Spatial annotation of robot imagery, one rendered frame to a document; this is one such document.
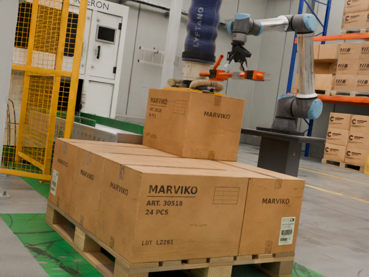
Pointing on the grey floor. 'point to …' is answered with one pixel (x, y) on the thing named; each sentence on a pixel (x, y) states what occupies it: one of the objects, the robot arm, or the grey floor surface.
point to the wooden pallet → (60, 224)
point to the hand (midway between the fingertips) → (236, 75)
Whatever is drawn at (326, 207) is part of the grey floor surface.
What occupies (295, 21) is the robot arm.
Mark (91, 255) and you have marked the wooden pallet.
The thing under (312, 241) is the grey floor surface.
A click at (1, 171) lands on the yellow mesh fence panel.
